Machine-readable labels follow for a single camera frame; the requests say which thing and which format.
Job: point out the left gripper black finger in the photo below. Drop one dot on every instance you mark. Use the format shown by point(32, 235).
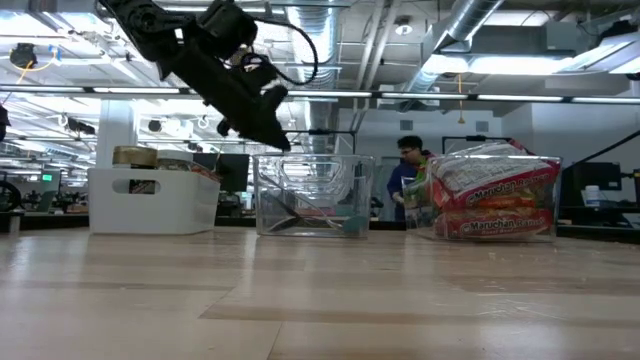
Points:
point(260, 122)

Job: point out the red roast beef ramen packet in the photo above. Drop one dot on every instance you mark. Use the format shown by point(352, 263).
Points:
point(480, 175)

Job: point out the white-lidded seasoning jar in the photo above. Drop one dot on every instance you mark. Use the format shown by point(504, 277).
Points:
point(175, 159)

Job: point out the round ceiling smoke detector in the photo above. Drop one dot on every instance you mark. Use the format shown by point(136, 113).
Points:
point(403, 27)

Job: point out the slanted silver ventilation duct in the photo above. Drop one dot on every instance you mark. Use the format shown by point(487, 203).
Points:
point(470, 15)

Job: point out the person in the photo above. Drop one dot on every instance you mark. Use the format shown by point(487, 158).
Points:
point(407, 170)

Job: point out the tan-lidded jar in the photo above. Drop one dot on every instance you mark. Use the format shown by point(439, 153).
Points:
point(132, 156)

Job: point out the black stand frame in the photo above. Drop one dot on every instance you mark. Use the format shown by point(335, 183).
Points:
point(325, 132)
point(465, 138)

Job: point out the white pillar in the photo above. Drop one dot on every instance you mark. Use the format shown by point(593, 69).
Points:
point(116, 135)

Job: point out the white plastic bin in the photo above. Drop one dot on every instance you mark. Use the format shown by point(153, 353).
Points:
point(175, 205)

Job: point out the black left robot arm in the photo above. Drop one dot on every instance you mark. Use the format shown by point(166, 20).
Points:
point(150, 25)

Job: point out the large silver ventilation duct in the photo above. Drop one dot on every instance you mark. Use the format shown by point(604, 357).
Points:
point(325, 50)

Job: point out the long ceiling light strip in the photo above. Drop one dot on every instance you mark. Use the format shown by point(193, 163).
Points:
point(400, 95)

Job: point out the red yellow ramen packet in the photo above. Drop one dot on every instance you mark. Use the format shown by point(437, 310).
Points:
point(500, 225)

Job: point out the white bottle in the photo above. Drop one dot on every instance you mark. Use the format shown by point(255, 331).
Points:
point(592, 196)

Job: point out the clear plastic container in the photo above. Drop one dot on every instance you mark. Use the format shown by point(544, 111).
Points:
point(555, 220)
point(267, 165)

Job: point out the black computer monitor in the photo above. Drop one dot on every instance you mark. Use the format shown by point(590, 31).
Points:
point(232, 172)

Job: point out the dark metal spoon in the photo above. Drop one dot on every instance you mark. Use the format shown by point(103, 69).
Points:
point(300, 207)

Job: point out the bright ceiling light panel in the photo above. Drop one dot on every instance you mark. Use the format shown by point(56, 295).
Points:
point(500, 65)

